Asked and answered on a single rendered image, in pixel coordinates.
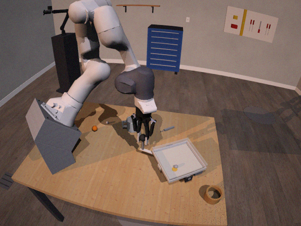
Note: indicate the tan tape roll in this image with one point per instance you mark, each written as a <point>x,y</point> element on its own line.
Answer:
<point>216,189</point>

